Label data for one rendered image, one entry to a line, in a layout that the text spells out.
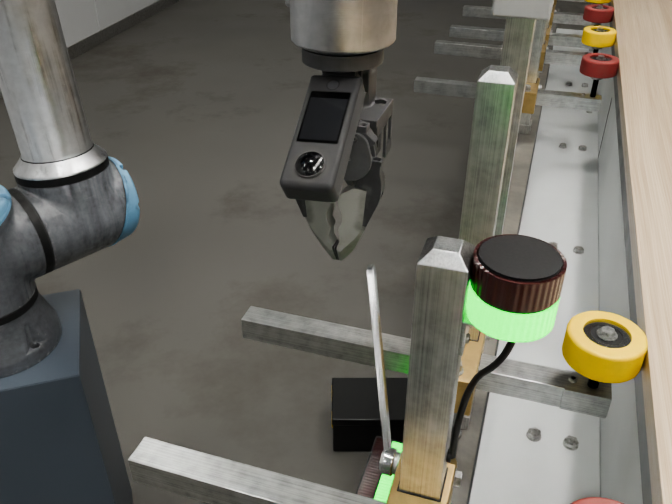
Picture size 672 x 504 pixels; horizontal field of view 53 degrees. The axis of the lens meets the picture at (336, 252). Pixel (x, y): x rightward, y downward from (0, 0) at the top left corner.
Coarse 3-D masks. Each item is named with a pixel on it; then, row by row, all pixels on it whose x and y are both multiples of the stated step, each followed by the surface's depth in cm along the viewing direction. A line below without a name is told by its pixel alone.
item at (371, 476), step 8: (376, 440) 84; (376, 448) 83; (376, 456) 82; (368, 464) 81; (376, 464) 81; (368, 472) 80; (376, 472) 80; (368, 480) 79; (376, 480) 79; (360, 488) 78; (368, 488) 78; (368, 496) 77
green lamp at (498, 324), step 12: (468, 300) 46; (480, 300) 44; (468, 312) 46; (480, 312) 45; (492, 312) 44; (504, 312) 43; (540, 312) 43; (552, 312) 44; (480, 324) 45; (492, 324) 44; (504, 324) 44; (516, 324) 43; (528, 324) 43; (540, 324) 44; (552, 324) 45; (492, 336) 45; (504, 336) 44; (516, 336) 44; (528, 336) 44; (540, 336) 44
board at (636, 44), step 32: (640, 0) 199; (640, 32) 169; (640, 64) 147; (640, 96) 130; (640, 128) 117; (640, 160) 106; (640, 192) 97; (640, 224) 89; (640, 256) 83; (640, 288) 78; (640, 320) 74
